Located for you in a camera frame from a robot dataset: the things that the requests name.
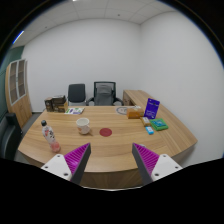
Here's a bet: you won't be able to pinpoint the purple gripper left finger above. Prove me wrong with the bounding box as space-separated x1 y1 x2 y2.
42 143 91 185

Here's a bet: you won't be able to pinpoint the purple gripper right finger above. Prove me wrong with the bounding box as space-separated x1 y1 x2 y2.
132 143 182 185

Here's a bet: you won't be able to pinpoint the clear plastic water bottle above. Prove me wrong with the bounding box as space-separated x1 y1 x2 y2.
41 120 61 153

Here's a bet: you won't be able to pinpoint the small blue box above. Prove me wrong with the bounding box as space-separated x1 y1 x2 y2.
145 126 154 135

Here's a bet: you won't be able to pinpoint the green flat box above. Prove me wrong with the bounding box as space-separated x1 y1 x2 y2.
150 118 168 131

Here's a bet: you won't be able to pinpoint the white floral mug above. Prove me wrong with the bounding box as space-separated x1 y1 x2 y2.
76 118 90 135

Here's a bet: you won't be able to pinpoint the small yellow box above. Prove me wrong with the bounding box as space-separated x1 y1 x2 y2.
140 117 151 127

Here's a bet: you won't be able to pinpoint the red round coaster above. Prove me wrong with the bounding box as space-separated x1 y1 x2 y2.
99 128 112 137

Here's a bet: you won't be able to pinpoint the wooden office desk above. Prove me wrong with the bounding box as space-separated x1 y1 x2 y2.
17 105 198 190

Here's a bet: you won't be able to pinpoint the green and purple booklet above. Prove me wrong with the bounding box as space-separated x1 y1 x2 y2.
65 107 85 115

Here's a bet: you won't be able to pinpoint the blue standing sign card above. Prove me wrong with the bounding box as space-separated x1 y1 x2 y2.
144 98 160 119

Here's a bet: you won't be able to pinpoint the dark brown stacked boxes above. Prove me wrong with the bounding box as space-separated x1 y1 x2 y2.
44 95 68 113

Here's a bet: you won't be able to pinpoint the round patterned coaster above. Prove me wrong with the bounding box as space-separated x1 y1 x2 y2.
116 106 127 115

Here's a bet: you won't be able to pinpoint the black chair at left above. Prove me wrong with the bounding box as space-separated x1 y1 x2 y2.
0 113 22 160

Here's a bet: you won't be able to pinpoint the wooden side desk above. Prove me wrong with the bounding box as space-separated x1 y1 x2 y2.
122 89 158 108

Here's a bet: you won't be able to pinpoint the black padded office chair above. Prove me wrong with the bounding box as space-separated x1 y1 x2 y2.
68 83 86 104

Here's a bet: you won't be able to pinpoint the grey mesh office chair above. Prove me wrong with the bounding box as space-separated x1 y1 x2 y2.
86 81 124 106

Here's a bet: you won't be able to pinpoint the wooden glass-door cabinet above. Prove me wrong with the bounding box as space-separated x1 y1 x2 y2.
5 59 32 127

